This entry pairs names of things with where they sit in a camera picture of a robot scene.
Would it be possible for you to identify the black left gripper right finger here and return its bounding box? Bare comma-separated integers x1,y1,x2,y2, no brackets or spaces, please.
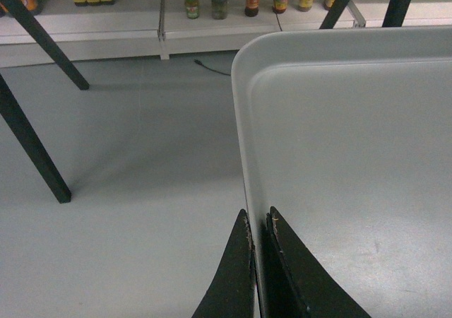
261,206,369,317

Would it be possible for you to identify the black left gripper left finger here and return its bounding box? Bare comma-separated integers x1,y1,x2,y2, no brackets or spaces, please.
193,209,256,318

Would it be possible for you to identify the grey-green serving tray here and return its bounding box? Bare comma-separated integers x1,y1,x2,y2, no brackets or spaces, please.
232,26,451,317

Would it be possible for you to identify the black table leg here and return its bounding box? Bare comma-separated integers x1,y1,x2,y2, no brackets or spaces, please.
1,76,71,204

